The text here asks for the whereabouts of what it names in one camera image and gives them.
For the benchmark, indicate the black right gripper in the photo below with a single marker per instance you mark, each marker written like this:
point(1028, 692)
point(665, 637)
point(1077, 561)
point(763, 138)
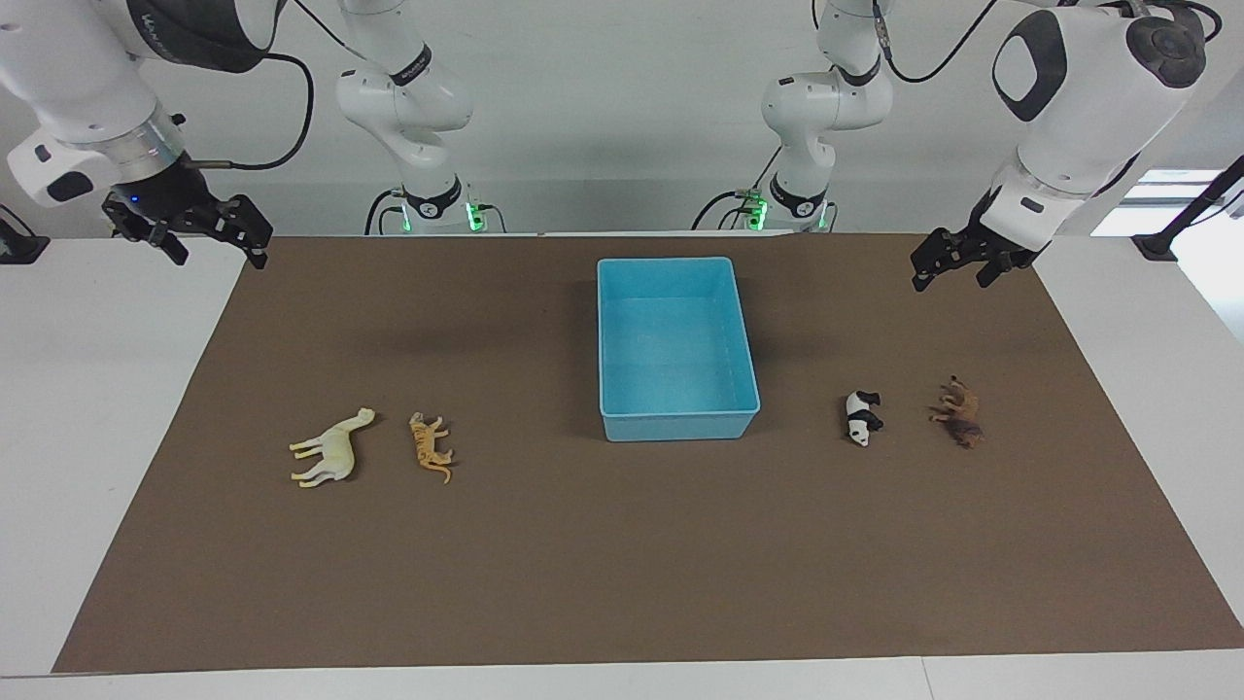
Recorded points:
point(160, 199)

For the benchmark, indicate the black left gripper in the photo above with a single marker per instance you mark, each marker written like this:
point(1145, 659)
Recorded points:
point(1001, 233)

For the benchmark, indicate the brown lion toy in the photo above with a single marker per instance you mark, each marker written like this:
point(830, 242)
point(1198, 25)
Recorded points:
point(960, 413)

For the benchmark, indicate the black white panda toy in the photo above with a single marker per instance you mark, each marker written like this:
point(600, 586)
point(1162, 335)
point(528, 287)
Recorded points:
point(860, 420)

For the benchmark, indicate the cream alpaca toy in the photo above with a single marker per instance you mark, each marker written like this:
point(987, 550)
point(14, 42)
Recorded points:
point(335, 452)

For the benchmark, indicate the orange tiger toy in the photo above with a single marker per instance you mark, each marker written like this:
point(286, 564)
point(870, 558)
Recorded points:
point(428, 445)

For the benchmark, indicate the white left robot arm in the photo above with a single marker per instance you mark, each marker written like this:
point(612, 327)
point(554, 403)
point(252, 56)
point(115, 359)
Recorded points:
point(1079, 107)

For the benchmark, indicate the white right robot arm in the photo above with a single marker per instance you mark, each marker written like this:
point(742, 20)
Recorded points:
point(78, 87)

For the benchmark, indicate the light blue storage box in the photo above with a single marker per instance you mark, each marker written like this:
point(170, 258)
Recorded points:
point(675, 350)

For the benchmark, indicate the black clamp stand with rod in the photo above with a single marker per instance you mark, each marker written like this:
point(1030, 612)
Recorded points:
point(1161, 243)

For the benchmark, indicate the brown table mat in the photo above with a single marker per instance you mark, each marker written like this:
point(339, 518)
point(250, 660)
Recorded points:
point(622, 554)

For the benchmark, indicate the small black clamp mount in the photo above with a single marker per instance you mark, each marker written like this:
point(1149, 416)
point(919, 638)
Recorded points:
point(19, 248)

